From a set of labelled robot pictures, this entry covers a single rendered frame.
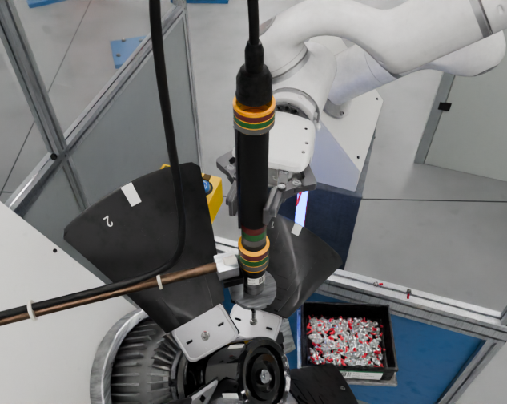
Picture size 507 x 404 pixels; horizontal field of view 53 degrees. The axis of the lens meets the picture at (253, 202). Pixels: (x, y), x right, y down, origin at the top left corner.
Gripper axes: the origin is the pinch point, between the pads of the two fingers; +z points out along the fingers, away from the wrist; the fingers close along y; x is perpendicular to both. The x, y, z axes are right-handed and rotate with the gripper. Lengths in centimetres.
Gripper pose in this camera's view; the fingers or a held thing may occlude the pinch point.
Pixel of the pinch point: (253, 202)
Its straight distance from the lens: 63.8
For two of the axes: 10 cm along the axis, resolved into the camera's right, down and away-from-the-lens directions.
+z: -3.1, 7.2, -6.2
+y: -9.5, -2.3, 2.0
